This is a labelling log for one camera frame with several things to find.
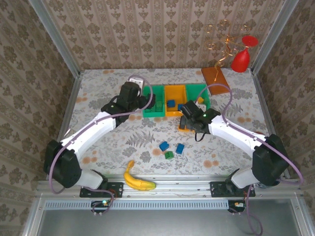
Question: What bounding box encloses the aluminium mounting beam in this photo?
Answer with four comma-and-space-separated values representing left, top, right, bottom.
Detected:
36, 174, 302, 200

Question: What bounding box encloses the grey slotted cable duct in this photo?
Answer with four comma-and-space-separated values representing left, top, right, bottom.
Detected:
45, 199, 228, 210

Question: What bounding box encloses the copper wire ornament wooden base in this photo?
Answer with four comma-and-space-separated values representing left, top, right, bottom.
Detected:
201, 19, 252, 96

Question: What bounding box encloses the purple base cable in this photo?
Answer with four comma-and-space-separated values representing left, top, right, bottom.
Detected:
245, 185, 264, 236
92, 190, 116, 217

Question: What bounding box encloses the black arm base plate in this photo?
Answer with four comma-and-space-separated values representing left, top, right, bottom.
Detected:
210, 181, 256, 197
80, 181, 124, 199

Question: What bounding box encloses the aluminium frame post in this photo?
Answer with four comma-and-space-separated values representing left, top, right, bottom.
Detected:
28, 0, 82, 78
251, 0, 300, 74

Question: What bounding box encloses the aluminium table edge rail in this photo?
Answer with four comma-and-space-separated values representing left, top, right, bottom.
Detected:
57, 72, 84, 142
252, 71, 292, 179

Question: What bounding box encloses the small controller board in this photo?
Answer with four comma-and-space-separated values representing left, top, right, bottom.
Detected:
91, 200, 111, 213
227, 200, 247, 213

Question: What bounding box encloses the red plastic goblet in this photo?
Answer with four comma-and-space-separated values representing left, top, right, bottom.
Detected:
230, 35, 259, 74

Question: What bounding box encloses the green plastic bin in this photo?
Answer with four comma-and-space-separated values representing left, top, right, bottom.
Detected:
185, 83, 212, 111
142, 85, 165, 118

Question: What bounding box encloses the grey metal panel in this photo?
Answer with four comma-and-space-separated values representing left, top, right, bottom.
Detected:
36, 208, 303, 236

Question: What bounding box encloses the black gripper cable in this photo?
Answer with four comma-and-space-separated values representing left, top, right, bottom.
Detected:
195, 131, 210, 143

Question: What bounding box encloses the yellow plastic bin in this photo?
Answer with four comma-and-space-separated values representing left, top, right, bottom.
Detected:
164, 84, 188, 118

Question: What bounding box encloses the yellow banana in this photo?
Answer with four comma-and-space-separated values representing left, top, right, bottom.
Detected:
123, 159, 157, 191

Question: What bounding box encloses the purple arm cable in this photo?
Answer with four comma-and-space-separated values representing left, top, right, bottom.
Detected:
195, 83, 305, 185
48, 74, 155, 195

